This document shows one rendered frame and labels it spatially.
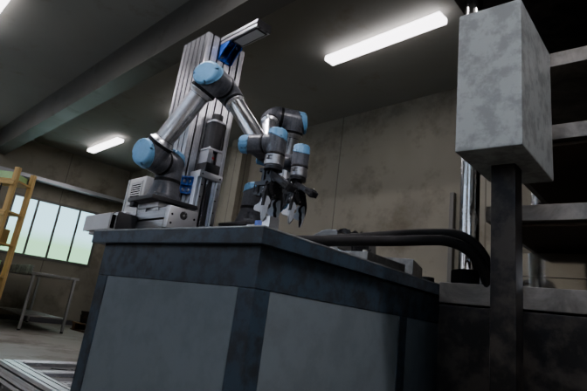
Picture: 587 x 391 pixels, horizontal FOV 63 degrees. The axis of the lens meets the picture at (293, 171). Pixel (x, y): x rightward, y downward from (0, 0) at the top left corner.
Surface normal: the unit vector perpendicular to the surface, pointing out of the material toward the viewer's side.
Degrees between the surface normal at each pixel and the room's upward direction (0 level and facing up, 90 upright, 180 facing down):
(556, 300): 90
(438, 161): 90
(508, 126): 90
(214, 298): 90
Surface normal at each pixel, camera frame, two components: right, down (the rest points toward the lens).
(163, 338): -0.63, -0.30
